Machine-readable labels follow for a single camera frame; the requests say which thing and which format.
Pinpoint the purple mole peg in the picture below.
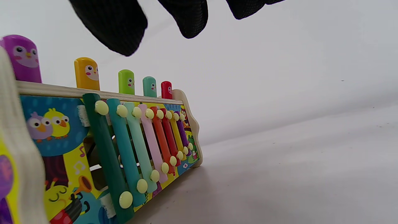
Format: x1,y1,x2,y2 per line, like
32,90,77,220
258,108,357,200
0,35,42,83

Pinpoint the red mole peg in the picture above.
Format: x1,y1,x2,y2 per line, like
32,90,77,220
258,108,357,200
161,81,173,100

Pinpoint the yellow mole peg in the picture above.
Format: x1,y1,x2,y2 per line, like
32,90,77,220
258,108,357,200
74,57,100,91

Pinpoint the colourful wooden whack-a-mole toy box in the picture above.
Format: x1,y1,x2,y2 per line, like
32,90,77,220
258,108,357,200
0,47,203,224

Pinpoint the green mole peg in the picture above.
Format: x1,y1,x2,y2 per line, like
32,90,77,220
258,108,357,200
118,69,135,95

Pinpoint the teal mole peg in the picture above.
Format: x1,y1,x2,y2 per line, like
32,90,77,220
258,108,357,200
143,76,157,98

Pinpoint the person's right hand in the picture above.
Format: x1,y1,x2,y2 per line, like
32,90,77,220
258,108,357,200
68,0,285,57

